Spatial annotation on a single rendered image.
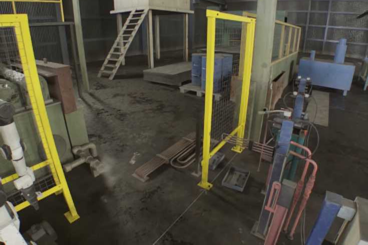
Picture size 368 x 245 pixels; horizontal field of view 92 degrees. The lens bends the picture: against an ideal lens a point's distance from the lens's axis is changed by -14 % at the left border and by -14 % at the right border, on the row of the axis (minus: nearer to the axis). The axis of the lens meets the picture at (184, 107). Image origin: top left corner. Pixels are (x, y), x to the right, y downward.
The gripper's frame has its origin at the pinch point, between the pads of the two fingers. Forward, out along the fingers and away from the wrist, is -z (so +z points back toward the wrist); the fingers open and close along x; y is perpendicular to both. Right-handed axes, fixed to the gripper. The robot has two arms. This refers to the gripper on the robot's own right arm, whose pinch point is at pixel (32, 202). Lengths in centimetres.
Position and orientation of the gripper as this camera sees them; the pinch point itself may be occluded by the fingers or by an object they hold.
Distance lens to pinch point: 185.8
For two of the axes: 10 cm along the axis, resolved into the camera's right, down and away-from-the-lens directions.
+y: -4.9, 3.1, -8.1
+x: -8.5, -3.6, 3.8
